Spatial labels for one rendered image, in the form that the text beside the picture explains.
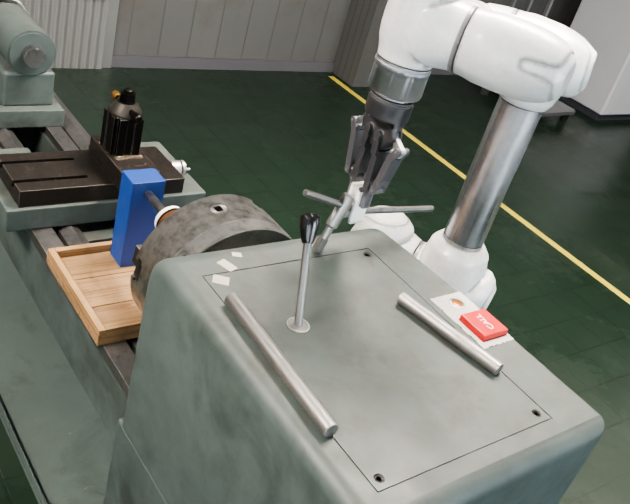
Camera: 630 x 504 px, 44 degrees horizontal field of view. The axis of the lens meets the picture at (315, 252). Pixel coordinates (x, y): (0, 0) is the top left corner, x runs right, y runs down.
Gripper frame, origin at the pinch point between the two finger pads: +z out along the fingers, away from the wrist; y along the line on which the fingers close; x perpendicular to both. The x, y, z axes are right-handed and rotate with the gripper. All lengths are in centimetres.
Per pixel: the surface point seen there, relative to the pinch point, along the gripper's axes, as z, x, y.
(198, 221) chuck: 12.8, 19.2, 17.7
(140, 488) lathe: 54, 34, -4
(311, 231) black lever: -3.5, 18.6, -10.7
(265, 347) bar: 7.6, 30.2, -20.8
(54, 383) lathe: 81, 28, 52
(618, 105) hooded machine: 118, -560, 263
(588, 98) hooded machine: 120, -540, 281
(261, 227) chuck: 11.3, 9.8, 11.4
